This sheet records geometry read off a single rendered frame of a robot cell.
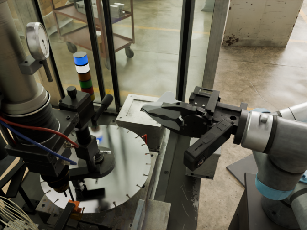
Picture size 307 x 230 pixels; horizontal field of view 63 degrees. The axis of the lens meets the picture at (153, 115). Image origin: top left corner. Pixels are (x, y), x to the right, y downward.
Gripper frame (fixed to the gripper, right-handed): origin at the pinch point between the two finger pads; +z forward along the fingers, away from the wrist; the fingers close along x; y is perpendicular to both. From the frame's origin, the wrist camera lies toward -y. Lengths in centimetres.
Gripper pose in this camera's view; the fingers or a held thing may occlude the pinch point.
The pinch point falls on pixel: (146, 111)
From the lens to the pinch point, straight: 53.6
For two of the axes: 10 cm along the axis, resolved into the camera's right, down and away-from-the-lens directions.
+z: -9.3, -2.5, 2.8
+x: -0.6, -6.4, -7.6
